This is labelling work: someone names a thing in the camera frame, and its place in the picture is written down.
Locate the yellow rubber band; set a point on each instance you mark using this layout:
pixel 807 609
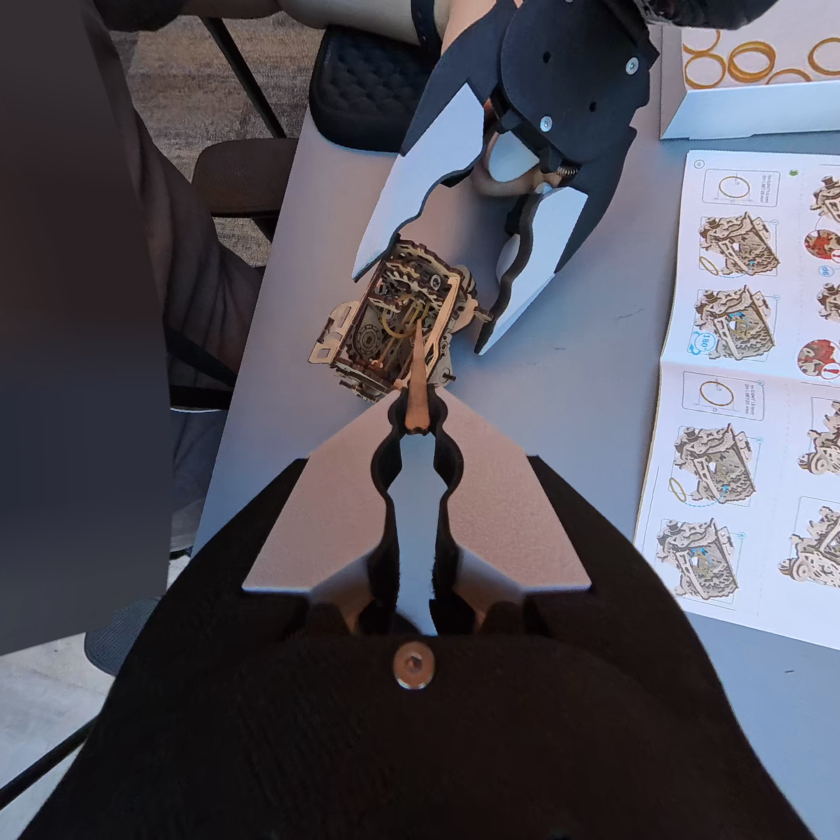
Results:
pixel 394 331

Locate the wooden mechanical model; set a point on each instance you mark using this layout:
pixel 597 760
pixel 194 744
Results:
pixel 387 328

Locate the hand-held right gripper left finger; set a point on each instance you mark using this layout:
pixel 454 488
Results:
pixel 328 512

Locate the printed instruction booklet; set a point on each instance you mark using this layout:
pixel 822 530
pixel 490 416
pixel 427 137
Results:
pixel 741 367

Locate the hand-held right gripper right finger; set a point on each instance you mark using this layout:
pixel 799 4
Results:
pixel 512 525

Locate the black padded wrist rest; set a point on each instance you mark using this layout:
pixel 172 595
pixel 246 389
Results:
pixel 361 85

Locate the person's left forearm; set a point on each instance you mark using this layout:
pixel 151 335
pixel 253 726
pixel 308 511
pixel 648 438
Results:
pixel 354 16

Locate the grey mesh office chair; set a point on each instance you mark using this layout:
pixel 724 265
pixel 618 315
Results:
pixel 124 636

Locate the person's left hand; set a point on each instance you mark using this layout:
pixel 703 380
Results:
pixel 489 184

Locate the loose rubber bands group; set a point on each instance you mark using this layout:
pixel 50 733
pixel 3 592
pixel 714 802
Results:
pixel 752 44

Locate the brown padded chair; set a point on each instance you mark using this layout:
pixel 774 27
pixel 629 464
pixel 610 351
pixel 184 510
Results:
pixel 243 177

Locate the thin wooden stick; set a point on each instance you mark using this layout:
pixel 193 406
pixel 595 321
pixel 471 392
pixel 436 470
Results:
pixel 417 407

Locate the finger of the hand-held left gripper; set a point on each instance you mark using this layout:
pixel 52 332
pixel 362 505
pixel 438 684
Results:
pixel 420 177
pixel 548 236

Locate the white cardboard box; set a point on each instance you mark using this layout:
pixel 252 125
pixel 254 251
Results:
pixel 722 111

